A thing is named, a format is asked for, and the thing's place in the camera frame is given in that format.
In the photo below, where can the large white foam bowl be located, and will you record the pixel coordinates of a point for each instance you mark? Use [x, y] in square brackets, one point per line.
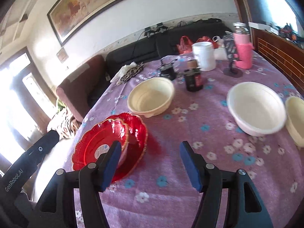
[257, 109]

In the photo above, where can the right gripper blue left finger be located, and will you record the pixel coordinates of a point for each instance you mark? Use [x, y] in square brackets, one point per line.
[56, 206]

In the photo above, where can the dark jar with cork lid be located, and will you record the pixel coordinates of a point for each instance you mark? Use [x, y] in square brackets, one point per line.
[192, 76]

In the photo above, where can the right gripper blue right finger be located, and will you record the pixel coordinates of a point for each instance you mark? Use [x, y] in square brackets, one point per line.
[245, 207]

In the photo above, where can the framed horse painting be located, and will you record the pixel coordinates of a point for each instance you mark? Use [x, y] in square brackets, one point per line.
[67, 17]

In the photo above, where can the leopard print cloth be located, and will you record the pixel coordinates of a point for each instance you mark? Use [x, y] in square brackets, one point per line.
[126, 73]

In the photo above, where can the large red scalloped plate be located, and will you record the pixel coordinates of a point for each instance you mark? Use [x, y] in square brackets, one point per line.
[138, 135]

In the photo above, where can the white tissue pack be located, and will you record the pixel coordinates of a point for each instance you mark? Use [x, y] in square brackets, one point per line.
[220, 52]

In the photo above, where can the small red gold-rimmed plate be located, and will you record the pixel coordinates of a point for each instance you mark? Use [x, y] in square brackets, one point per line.
[98, 140]

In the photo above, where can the black mug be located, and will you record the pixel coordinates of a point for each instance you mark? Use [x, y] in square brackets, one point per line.
[166, 70]

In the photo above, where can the brown wooden cabinet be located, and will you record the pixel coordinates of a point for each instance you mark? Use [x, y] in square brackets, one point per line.
[284, 49]

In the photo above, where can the purple floral tablecloth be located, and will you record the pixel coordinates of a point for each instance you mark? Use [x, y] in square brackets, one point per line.
[158, 192]

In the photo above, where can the white plastic jar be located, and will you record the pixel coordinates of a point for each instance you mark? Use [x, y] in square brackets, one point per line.
[204, 55]

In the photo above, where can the black phone stand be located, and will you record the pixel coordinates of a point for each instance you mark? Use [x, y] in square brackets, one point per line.
[232, 56]

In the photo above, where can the pink thermos with knit sleeve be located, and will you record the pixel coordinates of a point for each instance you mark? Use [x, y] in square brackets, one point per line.
[244, 46]

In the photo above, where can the cream plastic ribbed bowl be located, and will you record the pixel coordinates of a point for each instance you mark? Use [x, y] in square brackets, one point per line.
[295, 119]

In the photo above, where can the black sofa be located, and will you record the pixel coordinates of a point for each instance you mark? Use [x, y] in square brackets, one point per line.
[162, 44]

